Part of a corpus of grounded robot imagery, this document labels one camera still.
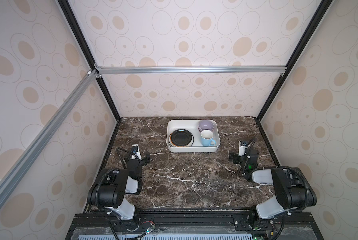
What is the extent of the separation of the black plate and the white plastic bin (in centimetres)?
1

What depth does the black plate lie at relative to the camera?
1.02 metres

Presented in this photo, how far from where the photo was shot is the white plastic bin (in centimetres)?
101
